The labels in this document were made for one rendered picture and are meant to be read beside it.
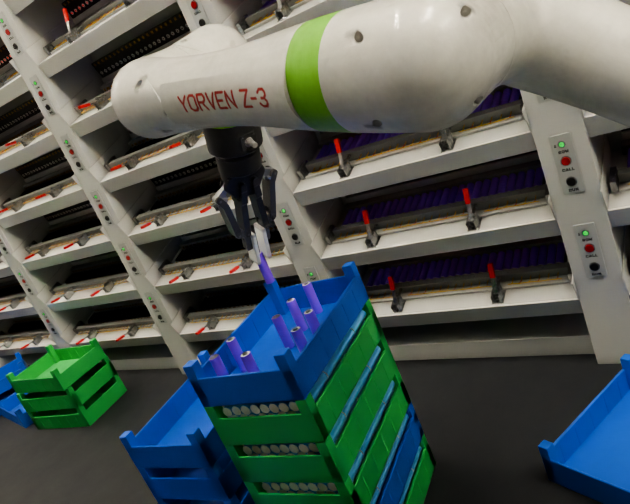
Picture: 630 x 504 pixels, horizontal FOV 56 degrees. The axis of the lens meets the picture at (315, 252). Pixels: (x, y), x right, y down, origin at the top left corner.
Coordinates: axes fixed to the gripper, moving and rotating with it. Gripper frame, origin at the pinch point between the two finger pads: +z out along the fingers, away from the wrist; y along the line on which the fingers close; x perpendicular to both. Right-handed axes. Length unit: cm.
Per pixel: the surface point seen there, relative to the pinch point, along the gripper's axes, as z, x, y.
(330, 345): 5.3, -24.9, -4.5
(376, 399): 21.1, -28.7, 1.1
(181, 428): 38.3, 5.2, -24.9
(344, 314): 5.9, -20.9, 2.2
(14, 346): 123, 169, -45
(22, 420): 110, 111, -56
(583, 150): -6, -31, 56
